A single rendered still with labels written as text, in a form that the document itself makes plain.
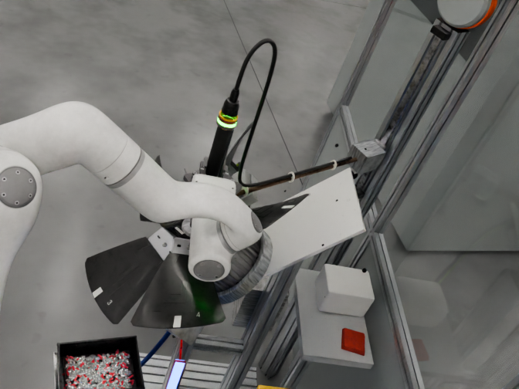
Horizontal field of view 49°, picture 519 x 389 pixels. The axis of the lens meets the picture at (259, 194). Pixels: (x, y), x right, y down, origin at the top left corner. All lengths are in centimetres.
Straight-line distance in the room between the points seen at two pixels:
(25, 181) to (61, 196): 249
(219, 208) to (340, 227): 59
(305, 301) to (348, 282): 16
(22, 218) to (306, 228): 97
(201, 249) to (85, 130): 33
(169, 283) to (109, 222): 179
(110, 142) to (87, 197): 238
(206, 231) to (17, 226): 41
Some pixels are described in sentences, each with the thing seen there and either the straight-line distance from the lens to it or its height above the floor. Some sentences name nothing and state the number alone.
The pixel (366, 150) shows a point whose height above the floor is 139.
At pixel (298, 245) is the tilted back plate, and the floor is 121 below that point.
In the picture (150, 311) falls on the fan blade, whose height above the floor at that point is 117.
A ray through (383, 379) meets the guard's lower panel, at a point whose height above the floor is 84.
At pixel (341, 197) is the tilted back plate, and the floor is 133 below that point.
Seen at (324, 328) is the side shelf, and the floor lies 86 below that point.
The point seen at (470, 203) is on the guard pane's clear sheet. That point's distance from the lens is 166.
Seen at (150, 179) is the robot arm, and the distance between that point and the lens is 102.
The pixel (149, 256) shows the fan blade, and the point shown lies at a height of 108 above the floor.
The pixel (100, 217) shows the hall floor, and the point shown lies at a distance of 325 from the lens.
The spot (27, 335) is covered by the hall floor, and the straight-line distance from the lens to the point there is 277.
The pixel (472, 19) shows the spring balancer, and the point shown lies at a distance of 165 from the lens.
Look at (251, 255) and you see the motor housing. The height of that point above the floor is 114.
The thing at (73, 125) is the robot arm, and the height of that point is 174.
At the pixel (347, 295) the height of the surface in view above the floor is 96.
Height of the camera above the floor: 231
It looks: 39 degrees down
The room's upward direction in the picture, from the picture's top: 21 degrees clockwise
